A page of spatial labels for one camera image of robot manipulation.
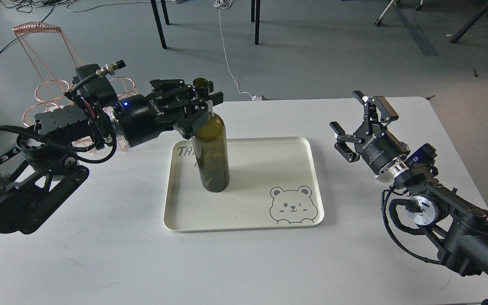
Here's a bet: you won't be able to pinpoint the chair base with caster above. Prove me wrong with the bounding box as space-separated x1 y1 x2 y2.
374 0 424 27

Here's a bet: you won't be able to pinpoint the black table leg left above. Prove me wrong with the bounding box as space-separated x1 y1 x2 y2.
150 0 170 50

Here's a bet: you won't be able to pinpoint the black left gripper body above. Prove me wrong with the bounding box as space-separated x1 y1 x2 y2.
113 87 194 147

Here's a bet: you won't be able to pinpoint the white floor cable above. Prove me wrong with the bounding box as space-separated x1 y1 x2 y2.
213 0 261 101

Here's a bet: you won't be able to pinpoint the black floor cables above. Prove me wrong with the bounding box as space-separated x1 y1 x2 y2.
0 0 151 81

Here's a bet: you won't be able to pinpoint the cream bear serving tray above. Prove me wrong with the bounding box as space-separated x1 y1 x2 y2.
164 136 324 233

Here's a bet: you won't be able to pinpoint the copper wire wine rack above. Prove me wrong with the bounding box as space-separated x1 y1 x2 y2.
12 22 137 151

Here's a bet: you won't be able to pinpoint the dark green wine bottle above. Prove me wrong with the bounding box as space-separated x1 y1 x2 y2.
192 100 229 192

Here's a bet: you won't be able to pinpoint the black table leg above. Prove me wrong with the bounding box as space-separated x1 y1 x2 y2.
250 0 261 46
150 0 170 50

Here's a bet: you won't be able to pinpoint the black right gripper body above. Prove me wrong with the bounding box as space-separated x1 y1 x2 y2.
354 123 409 175

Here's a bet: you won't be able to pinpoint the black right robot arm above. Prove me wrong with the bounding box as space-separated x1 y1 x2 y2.
330 91 488 277

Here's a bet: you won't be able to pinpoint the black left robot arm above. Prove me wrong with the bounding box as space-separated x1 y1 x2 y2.
0 60 223 234

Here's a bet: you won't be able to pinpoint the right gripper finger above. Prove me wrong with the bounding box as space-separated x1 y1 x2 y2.
352 91 399 136
330 122 364 163

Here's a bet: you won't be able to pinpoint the black table leg right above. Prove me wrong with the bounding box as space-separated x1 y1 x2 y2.
250 0 261 46

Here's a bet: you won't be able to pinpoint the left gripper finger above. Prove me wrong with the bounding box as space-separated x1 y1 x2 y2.
175 92 224 139
149 78 215 102

